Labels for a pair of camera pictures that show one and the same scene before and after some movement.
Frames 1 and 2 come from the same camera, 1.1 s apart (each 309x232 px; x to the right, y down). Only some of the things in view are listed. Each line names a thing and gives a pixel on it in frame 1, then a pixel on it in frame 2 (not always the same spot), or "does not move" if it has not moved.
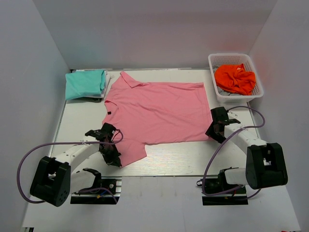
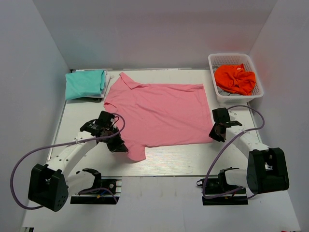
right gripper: x=210 y=132 does not move
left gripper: x=115 y=159 → x=119 y=146
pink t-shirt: x=144 y=113 does not move
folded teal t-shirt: x=84 y=83 does not move
